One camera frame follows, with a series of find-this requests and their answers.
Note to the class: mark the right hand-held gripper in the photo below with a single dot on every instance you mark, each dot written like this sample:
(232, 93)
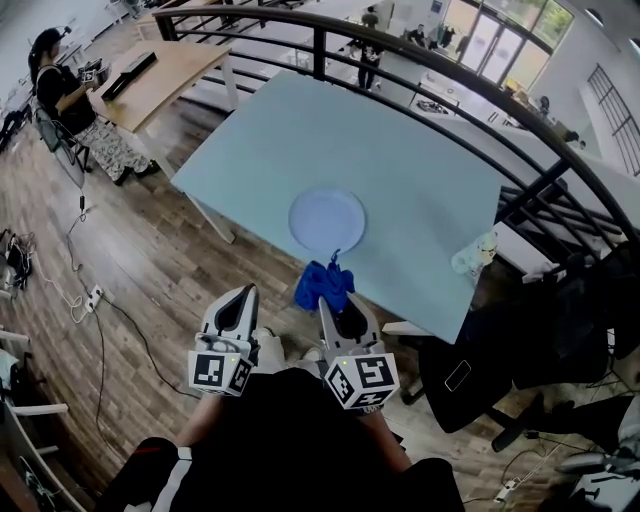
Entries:
(372, 375)

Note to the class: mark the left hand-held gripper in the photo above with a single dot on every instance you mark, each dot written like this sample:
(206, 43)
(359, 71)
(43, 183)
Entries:
(212, 372)

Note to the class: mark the blue cloth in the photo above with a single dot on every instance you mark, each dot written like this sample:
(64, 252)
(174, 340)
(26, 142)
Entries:
(320, 287)

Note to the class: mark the pale blue big plate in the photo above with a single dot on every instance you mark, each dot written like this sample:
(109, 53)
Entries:
(325, 217)

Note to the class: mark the person's left forearm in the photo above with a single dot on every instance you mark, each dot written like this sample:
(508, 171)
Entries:
(200, 420)

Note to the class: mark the person's right forearm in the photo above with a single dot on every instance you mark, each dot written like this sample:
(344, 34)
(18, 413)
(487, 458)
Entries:
(385, 440)

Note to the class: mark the white table leg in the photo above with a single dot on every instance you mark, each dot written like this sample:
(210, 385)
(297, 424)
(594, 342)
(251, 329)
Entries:
(215, 222)
(405, 328)

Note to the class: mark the black smartphone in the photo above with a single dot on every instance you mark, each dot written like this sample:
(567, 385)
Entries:
(458, 375)

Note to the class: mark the person's black shirt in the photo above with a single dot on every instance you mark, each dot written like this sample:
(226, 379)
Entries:
(285, 450)

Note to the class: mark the white power strip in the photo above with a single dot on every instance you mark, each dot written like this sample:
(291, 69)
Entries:
(94, 297)
(506, 491)

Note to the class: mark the small plush toy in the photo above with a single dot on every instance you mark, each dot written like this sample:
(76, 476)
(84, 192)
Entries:
(472, 260)

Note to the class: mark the black office chair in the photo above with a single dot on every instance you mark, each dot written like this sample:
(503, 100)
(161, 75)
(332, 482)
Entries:
(550, 325)

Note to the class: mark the light wooden table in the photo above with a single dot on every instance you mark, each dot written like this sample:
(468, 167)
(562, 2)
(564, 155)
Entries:
(165, 75)

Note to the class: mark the grey office chair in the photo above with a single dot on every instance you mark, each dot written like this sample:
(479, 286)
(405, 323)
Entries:
(50, 135)

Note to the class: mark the long black box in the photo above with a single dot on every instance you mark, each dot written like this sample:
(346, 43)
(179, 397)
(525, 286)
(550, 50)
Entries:
(127, 77)

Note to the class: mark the glass entrance doors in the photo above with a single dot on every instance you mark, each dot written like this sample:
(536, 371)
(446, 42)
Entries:
(500, 50)

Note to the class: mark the black window grille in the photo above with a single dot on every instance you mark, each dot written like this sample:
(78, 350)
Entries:
(607, 95)

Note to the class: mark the white furniture frame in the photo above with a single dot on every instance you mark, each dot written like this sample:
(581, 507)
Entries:
(37, 409)

